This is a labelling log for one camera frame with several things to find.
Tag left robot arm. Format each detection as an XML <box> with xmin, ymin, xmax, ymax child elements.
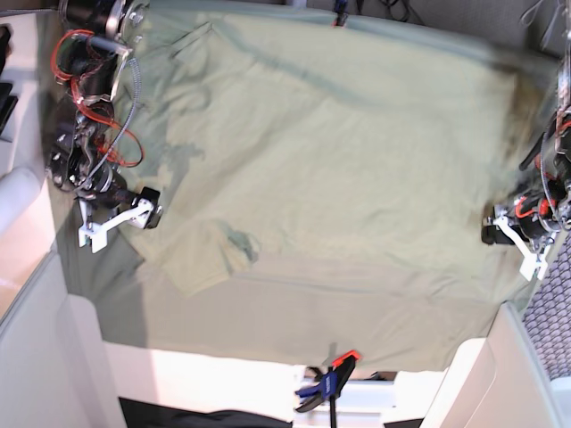
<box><xmin>481</xmin><ymin>46</ymin><xmax>570</xmax><ymax>253</ymax></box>

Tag black cloth under table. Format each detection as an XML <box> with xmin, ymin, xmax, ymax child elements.
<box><xmin>119</xmin><ymin>398</ymin><xmax>293</xmax><ymax>428</ymax></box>

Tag black cables on wall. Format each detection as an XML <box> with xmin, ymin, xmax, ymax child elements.
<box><xmin>354</xmin><ymin>0</ymin><xmax>425</xmax><ymax>23</ymax></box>

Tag light green T-shirt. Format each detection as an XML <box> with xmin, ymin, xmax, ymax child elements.
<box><xmin>125</xmin><ymin>8</ymin><xmax>536</xmax><ymax>293</ymax></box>

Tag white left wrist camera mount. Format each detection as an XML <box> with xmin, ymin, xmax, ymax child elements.
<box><xmin>488</xmin><ymin>204</ymin><xmax>554</xmax><ymax>281</ymax></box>

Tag pale green table cloth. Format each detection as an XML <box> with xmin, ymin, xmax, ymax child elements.
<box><xmin>37</xmin><ymin>0</ymin><xmax>571</xmax><ymax>374</ymax></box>

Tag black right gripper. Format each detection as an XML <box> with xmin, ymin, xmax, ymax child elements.
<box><xmin>75</xmin><ymin>164</ymin><xmax>161</xmax><ymax>229</ymax></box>

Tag white cylindrical tube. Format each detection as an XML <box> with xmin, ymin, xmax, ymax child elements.
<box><xmin>0</xmin><ymin>167</ymin><xmax>41</xmax><ymax>234</ymax></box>

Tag black tablet device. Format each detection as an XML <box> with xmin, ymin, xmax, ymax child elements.
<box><xmin>0</xmin><ymin>24</ymin><xmax>18</xmax><ymax>132</ymax></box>

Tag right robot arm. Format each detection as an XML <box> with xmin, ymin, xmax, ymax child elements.
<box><xmin>46</xmin><ymin>1</ymin><xmax>161</xmax><ymax>229</ymax></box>

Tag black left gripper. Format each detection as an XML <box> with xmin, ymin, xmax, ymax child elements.
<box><xmin>480</xmin><ymin>191</ymin><xmax>562</xmax><ymax>245</ymax></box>

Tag black mesh fabric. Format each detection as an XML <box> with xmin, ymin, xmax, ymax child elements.
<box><xmin>523</xmin><ymin>235</ymin><xmax>570</xmax><ymax>380</ymax></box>

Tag orange black clamp top middle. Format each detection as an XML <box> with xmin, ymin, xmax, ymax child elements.
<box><xmin>332</xmin><ymin>0</ymin><xmax>349</xmax><ymax>28</ymax></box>

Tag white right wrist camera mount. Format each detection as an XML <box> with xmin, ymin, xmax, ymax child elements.
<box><xmin>78</xmin><ymin>200</ymin><xmax>144</xmax><ymax>253</ymax></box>

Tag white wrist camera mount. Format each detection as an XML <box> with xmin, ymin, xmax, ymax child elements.
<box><xmin>488</xmin><ymin>204</ymin><xmax>554</xmax><ymax>281</ymax></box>
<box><xmin>78</xmin><ymin>200</ymin><xmax>144</xmax><ymax>253</ymax></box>

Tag blue orange bar clamp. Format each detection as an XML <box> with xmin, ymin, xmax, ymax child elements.
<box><xmin>294</xmin><ymin>350</ymin><xmax>361</xmax><ymax>428</ymax></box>

